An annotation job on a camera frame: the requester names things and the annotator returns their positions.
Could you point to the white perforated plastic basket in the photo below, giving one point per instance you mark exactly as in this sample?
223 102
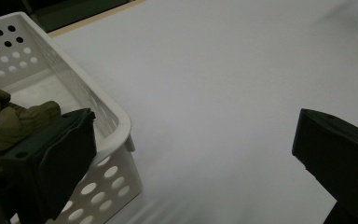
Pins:
43 90

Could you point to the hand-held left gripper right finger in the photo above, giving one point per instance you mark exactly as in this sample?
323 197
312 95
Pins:
341 155

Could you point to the olive green shorts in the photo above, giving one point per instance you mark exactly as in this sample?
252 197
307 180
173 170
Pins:
9 124

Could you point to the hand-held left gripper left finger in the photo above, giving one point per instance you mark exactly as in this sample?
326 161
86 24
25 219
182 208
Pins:
52 161

